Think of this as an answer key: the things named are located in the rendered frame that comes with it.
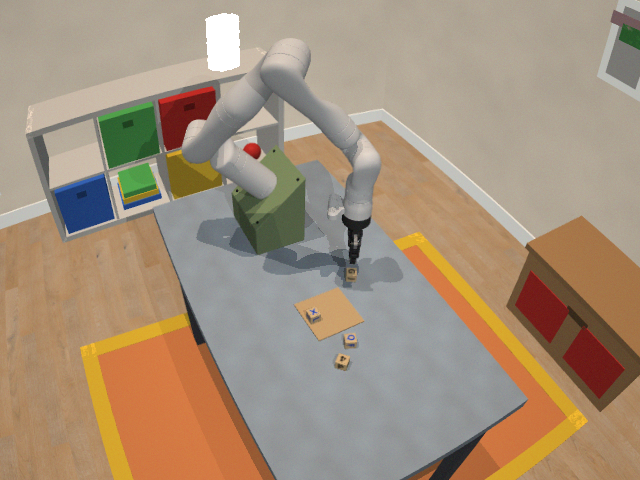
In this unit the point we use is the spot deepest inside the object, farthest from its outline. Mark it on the tan letter block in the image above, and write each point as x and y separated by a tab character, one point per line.
350	340
313	315
351	274
342	362

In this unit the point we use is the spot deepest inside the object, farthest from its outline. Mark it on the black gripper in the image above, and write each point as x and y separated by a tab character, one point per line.
354	230

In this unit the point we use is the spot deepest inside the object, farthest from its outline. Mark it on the tan flat mat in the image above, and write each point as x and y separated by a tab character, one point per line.
337	313

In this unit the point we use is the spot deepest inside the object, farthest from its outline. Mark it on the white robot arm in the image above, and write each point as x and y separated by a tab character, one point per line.
283	72

